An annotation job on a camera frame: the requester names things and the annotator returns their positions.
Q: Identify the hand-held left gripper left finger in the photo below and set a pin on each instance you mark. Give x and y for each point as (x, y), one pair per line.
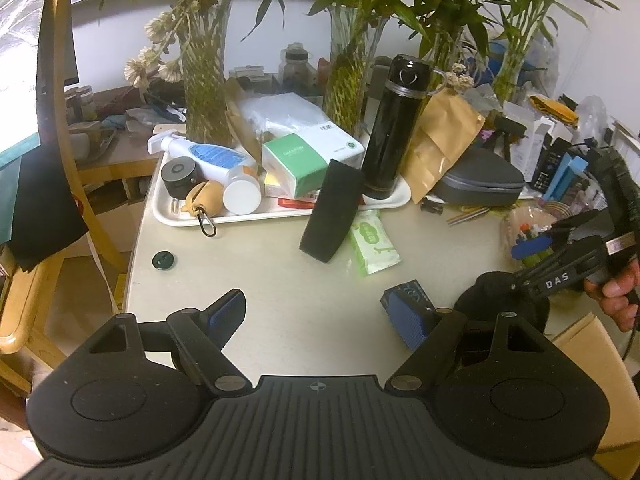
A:
(227, 312)

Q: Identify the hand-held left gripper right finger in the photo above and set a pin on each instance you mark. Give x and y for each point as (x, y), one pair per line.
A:
(407, 320)

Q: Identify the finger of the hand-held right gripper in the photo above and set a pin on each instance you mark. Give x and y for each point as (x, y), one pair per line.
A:
(560, 282)
(530, 247)

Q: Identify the black soft cloth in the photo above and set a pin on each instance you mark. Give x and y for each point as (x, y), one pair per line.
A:
(480, 290)

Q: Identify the brown cardboard box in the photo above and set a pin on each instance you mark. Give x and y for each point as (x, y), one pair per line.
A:
(600, 360)

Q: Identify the person's right hand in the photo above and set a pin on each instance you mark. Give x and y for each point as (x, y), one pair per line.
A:
(617, 290)

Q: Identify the clear plastic cup with pens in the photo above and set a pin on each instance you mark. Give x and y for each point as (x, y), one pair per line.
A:
(525, 220)

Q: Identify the blue box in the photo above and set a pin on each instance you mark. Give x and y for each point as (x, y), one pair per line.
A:
(567, 175)

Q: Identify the black box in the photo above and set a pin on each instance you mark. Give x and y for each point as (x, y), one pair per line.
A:
(550, 160)

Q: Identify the dark round disc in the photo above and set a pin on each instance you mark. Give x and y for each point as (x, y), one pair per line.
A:
(164, 261)

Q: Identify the grey zip case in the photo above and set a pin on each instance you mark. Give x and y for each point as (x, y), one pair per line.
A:
(480, 180)

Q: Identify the green tissue pack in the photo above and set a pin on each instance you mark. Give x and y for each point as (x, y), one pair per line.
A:
(372, 242)

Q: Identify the clear plastic bag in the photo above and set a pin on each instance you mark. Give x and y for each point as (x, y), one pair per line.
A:
(595, 117)

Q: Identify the white plastic tray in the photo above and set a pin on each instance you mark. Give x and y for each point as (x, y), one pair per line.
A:
(250, 217)

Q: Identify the tall white box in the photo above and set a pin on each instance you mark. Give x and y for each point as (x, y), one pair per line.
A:
(532, 145)

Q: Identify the small black cylinder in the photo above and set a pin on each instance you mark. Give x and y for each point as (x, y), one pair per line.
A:
(432, 206)

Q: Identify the yellow black pouch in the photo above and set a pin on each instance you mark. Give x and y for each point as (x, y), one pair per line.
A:
(552, 107)

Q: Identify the tan pouch with carabiner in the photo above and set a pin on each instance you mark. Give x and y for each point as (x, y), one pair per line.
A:
(205, 197)

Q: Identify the white pill bottle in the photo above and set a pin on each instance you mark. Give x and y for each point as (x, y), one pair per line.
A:
(241, 195)

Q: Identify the black handheld tool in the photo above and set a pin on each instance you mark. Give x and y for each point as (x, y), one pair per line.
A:
(510, 126)

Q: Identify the red snack packet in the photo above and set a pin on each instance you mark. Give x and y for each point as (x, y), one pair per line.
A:
(295, 202)

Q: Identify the black foam block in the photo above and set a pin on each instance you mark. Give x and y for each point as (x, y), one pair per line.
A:
(330, 210)

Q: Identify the large brown paper bag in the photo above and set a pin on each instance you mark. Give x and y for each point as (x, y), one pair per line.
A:
(440, 145)

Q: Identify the black round speaker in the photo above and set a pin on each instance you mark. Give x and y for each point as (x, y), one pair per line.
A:
(180, 175)

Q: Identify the white spray bottle blue label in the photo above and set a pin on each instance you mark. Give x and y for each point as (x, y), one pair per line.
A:
(210, 155)

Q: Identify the white and green box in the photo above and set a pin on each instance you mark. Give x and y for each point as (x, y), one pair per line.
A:
(300, 160)

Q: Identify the glass vase with bamboo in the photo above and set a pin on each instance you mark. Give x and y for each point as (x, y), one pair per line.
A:
(205, 85)
(447, 50)
(350, 80)
(512, 65)

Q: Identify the black thermos bottle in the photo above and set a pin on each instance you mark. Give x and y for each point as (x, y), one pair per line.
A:
(390, 135)

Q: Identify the small wooden side table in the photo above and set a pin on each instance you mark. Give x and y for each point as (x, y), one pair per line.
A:
(125, 152)

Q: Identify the crumpled brown paper sheet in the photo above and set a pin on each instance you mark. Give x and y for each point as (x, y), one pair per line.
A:
(240, 120)

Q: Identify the wooden chair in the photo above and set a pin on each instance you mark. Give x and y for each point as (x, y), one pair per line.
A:
(20, 310)

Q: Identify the white plastic bag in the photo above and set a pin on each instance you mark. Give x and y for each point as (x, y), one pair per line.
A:
(280, 110)

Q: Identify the small glass jar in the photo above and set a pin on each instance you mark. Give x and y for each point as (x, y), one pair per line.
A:
(85, 105)

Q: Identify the dark glass jar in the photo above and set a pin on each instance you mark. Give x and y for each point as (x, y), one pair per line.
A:
(296, 67)

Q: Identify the red figurine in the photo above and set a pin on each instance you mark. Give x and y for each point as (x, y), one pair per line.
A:
(324, 71)

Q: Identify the dried white flowers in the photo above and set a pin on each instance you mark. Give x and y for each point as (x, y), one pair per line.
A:
(150, 60)

